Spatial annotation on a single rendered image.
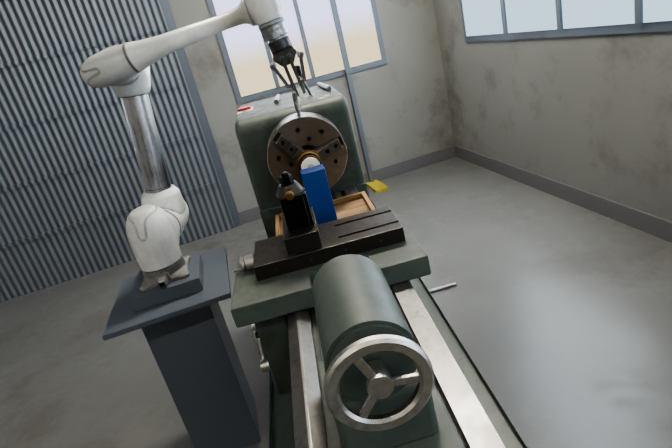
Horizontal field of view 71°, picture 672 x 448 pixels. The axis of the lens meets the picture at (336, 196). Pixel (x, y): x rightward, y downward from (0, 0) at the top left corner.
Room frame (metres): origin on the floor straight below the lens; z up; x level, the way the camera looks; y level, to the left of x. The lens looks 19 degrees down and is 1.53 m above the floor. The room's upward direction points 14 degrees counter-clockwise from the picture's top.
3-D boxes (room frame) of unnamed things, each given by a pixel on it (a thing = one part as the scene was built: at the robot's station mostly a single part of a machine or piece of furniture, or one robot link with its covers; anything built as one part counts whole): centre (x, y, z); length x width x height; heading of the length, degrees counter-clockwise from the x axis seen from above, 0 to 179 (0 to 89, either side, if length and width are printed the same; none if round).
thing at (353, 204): (1.59, 0.06, 0.89); 0.36 x 0.30 x 0.04; 93
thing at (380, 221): (1.28, 0.06, 0.95); 0.43 x 0.18 x 0.04; 93
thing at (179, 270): (1.64, 0.70, 0.83); 0.22 x 0.18 x 0.06; 11
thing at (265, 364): (1.23, 0.28, 0.73); 0.27 x 0.12 x 0.27; 3
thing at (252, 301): (1.23, 0.08, 0.90); 0.53 x 0.30 x 0.06; 93
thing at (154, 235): (1.67, 0.70, 0.97); 0.18 x 0.16 x 0.22; 179
